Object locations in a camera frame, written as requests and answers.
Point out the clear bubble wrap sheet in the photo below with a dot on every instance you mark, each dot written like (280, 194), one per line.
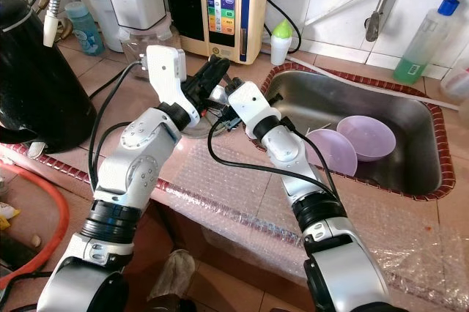
(220, 202)

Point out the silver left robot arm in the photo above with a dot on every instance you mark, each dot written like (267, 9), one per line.
(132, 173)

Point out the small white bottle green cap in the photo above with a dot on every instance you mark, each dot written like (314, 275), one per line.
(281, 47)

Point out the glass jar with brown powder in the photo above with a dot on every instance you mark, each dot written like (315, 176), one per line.
(138, 39)

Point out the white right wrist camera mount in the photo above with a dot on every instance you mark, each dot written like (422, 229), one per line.
(250, 103)

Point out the yellow crumpled item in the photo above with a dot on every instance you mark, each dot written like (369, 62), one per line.
(9, 215)

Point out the clear plastic container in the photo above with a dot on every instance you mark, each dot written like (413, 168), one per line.
(458, 86)

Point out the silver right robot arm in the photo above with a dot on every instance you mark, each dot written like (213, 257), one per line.
(352, 268)

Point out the stainless steel sink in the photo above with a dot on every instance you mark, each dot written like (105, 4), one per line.
(418, 129)

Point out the black electric kettle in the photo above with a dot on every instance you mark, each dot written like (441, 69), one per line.
(40, 78)

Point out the grey metal faucet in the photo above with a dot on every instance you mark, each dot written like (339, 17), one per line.
(375, 23)

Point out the green soap bottle blue cap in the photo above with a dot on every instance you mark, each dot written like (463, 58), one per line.
(421, 45)

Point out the dark robot leg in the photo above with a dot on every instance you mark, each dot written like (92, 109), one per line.
(168, 305)

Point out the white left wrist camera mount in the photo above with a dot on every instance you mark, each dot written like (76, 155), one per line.
(165, 70)

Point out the purple plastic bowl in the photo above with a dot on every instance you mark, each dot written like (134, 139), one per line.
(370, 136)
(337, 154)

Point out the large white bottle green cap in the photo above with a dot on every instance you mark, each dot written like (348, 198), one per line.
(99, 1)

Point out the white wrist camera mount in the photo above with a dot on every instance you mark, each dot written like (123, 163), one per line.
(250, 103)
(165, 70)

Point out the teal plastic bottle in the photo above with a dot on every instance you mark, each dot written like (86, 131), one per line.
(84, 30)

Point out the cream water ionizer appliance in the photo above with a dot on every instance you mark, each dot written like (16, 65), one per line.
(223, 12)

